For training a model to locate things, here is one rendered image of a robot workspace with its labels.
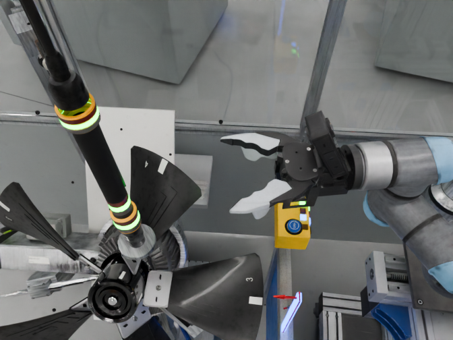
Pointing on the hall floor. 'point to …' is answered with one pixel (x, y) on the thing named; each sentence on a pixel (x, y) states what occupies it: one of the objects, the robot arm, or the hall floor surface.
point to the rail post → (269, 274)
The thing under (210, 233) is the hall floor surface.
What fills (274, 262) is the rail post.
